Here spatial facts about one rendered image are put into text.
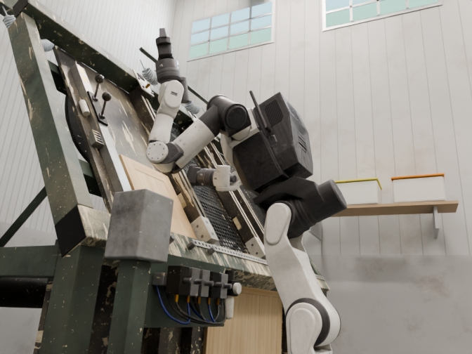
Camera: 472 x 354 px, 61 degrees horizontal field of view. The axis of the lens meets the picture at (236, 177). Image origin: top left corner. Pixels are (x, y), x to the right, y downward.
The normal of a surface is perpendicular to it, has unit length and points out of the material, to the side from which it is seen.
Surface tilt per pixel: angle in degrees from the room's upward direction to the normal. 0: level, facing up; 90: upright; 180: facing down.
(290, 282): 90
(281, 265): 111
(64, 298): 90
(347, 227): 90
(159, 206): 90
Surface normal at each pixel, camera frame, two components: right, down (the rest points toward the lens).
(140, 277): 0.87, -0.11
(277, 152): -0.50, -0.30
